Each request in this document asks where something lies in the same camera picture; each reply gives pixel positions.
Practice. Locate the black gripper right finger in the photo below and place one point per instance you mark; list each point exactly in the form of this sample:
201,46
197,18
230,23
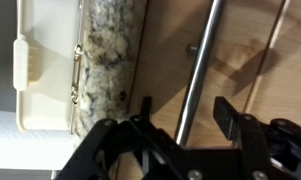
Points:
262,145

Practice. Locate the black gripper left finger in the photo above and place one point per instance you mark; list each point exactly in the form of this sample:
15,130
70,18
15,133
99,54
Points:
157,155

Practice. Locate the wooden drawer with steel handle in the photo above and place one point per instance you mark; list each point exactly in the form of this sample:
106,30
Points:
191,52

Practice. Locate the wooden cabinet door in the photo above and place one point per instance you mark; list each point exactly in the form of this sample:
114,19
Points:
276,90

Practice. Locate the white paper towel roll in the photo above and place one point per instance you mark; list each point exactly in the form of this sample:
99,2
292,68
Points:
34,149

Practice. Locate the white plastic container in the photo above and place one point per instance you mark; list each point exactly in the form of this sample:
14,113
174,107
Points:
46,55

